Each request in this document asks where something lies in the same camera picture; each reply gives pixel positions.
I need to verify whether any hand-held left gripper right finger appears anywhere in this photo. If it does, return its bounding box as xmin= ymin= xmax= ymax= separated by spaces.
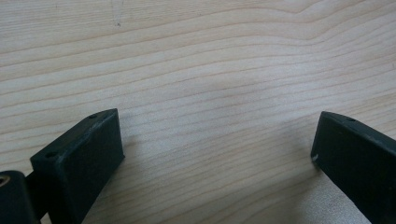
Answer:
xmin=310 ymin=110 xmax=396 ymax=224

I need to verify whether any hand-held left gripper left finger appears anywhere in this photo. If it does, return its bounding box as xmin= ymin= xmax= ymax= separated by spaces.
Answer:
xmin=30 ymin=107 xmax=126 ymax=224

